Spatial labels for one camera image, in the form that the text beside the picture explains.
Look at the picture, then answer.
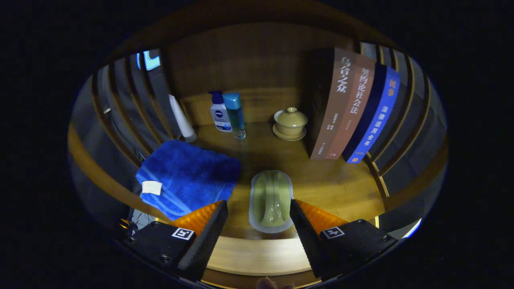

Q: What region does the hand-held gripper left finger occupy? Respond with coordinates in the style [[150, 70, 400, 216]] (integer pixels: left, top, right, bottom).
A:
[[120, 200, 228, 282]]

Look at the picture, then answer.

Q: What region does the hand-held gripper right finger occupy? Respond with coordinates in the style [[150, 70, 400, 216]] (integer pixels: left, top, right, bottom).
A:
[[289, 199, 400, 281]]

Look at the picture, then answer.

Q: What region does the green-handled white scrub sponge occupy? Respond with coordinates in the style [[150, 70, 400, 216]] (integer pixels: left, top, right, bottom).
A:
[[249, 170, 294, 234]]

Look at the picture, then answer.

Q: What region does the wooden countertop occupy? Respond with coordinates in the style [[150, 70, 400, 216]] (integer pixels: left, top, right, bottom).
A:
[[133, 120, 386, 277]]

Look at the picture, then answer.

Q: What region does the brown wooden cabinet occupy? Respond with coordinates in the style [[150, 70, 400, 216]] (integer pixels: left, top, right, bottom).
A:
[[67, 2, 449, 289]]

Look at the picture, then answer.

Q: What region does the folded blue towel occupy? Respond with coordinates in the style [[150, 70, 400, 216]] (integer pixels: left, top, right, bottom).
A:
[[135, 139, 241, 221]]

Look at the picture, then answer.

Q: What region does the beige lidded tea cup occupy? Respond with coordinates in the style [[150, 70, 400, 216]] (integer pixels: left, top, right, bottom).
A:
[[273, 107, 308, 141]]

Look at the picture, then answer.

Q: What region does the white tube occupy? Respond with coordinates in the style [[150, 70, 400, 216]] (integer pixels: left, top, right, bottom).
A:
[[169, 94, 197, 143]]

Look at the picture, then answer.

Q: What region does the white lotion bottle blue cap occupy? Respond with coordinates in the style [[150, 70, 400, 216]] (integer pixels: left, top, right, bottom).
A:
[[209, 91, 233, 132]]

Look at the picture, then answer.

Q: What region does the teal clear bottle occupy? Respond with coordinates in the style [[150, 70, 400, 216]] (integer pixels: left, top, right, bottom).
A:
[[223, 93, 246, 140]]

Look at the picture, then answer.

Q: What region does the dark brown book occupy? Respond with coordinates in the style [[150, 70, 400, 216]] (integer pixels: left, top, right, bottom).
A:
[[307, 47, 358, 160]]

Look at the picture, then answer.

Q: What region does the reddish brown book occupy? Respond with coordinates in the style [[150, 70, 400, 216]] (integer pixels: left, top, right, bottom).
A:
[[326, 54, 377, 160]]

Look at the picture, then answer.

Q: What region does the blue book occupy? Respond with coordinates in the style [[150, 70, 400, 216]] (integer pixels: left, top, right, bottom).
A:
[[342, 64, 401, 164]]

